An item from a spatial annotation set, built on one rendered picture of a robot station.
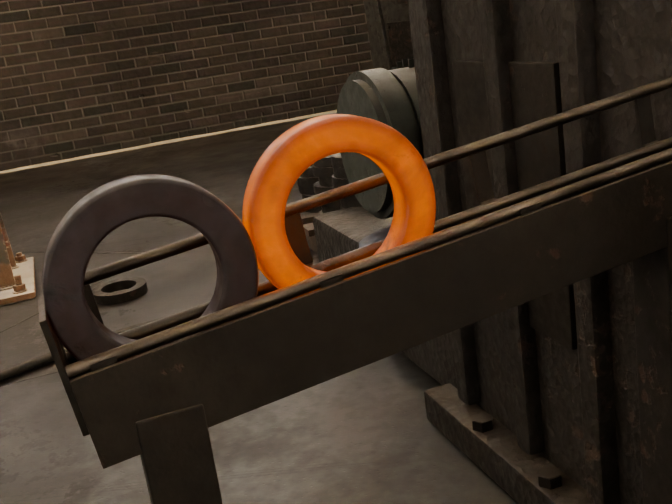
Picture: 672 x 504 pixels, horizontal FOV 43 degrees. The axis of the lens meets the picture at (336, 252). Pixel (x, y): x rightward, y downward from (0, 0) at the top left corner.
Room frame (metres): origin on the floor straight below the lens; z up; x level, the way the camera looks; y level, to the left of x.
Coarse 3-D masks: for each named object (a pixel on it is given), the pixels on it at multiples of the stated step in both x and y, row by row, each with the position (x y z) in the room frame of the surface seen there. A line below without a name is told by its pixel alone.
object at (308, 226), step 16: (320, 160) 2.81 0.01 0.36; (336, 160) 2.57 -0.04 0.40; (304, 176) 3.03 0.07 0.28; (320, 176) 2.81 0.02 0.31; (336, 176) 2.59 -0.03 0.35; (304, 192) 3.04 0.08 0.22; (320, 192) 2.81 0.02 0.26; (320, 208) 3.00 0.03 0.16; (336, 208) 2.78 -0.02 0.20; (304, 224) 2.86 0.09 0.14
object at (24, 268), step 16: (0, 224) 3.29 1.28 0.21; (0, 240) 3.02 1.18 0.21; (0, 256) 3.02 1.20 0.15; (16, 256) 3.41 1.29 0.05; (0, 272) 3.01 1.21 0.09; (16, 272) 3.24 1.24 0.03; (32, 272) 3.20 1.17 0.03; (0, 288) 3.01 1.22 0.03; (16, 288) 2.94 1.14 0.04; (32, 288) 2.97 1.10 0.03; (0, 304) 2.89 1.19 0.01
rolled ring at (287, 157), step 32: (320, 128) 0.76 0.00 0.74; (352, 128) 0.77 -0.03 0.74; (384, 128) 0.78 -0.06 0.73; (288, 160) 0.75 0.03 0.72; (384, 160) 0.78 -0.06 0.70; (416, 160) 0.79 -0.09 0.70; (256, 192) 0.74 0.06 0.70; (288, 192) 0.75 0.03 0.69; (416, 192) 0.79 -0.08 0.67; (256, 224) 0.74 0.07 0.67; (416, 224) 0.79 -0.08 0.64; (256, 256) 0.74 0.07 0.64; (288, 256) 0.75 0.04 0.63
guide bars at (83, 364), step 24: (624, 168) 0.83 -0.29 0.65; (648, 168) 0.84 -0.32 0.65; (552, 192) 0.81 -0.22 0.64; (576, 192) 0.81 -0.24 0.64; (504, 216) 0.79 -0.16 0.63; (432, 240) 0.76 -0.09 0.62; (360, 264) 0.74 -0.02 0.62; (384, 264) 0.75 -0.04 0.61; (288, 288) 0.72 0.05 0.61; (312, 288) 0.73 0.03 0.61; (216, 312) 0.71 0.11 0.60; (240, 312) 0.71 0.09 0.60; (168, 336) 0.69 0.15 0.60; (96, 360) 0.67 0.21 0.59; (120, 360) 0.68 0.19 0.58
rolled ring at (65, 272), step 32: (96, 192) 0.71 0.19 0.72; (128, 192) 0.70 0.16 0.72; (160, 192) 0.71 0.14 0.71; (192, 192) 0.72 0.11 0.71; (64, 224) 0.69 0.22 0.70; (96, 224) 0.70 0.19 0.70; (192, 224) 0.72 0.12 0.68; (224, 224) 0.73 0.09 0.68; (64, 256) 0.69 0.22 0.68; (224, 256) 0.73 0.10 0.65; (64, 288) 0.68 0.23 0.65; (224, 288) 0.73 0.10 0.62; (256, 288) 0.73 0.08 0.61; (64, 320) 0.68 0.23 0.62; (96, 320) 0.71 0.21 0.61; (96, 352) 0.69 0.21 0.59
